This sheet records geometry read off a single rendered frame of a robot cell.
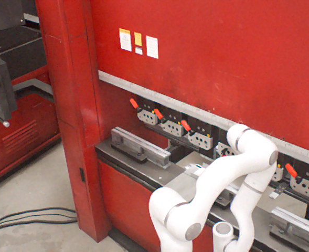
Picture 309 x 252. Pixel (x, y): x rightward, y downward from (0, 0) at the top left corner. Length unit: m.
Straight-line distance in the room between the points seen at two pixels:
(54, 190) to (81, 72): 1.64
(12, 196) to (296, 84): 2.92
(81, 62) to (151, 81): 0.50
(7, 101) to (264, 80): 1.45
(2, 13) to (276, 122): 1.52
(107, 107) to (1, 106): 0.69
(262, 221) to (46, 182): 2.38
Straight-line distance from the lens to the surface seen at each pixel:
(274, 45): 1.66
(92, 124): 2.66
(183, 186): 2.13
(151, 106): 2.26
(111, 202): 2.94
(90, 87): 2.55
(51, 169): 4.11
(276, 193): 2.13
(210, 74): 1.89
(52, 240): 3.37
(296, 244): 2.04
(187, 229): 1.35
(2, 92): 2.40
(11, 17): 2.34
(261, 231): 2.10
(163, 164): 2.45
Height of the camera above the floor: 2.35
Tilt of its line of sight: 31 degrees down
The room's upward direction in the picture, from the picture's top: 3 degrees counter-clockwise
